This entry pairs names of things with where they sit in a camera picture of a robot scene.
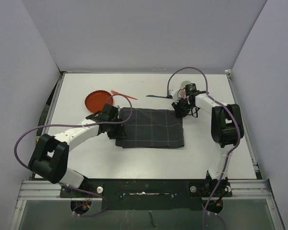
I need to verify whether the pink white mug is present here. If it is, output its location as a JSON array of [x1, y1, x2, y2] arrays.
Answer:
[[179, 80, 192, 99]]

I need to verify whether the dark checked cloth placemat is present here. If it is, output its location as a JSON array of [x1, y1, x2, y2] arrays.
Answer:
[[115, 108, 184, 149]]

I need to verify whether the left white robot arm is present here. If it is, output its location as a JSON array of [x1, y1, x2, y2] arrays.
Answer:
[[28, 104, 126, 197]]

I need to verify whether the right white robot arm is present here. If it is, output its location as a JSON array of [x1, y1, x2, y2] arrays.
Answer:
[[172, 92, 244, 196]]

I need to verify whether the orange round plate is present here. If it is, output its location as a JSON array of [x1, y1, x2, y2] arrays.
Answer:
[[84, 90, 111, 113]]

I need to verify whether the orange plastic fork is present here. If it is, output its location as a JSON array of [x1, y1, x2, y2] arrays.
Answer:
[[111, 90, 137, 100]]

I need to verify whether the blue plastic knife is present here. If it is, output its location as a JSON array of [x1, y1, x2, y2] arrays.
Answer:
[[146, 94, 171, 99]]

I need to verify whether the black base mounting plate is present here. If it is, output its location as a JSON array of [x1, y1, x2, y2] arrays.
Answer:
[[60, 178, 232, 211]]

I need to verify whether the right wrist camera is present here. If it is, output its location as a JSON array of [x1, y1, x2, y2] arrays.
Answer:
[[166, 88, 187, 103]]

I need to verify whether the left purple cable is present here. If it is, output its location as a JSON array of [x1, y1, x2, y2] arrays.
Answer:
[[14, 93, 133, 218]]

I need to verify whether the aluminium frame rail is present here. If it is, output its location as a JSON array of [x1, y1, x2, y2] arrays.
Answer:
[[18, 179, 272, 200]]

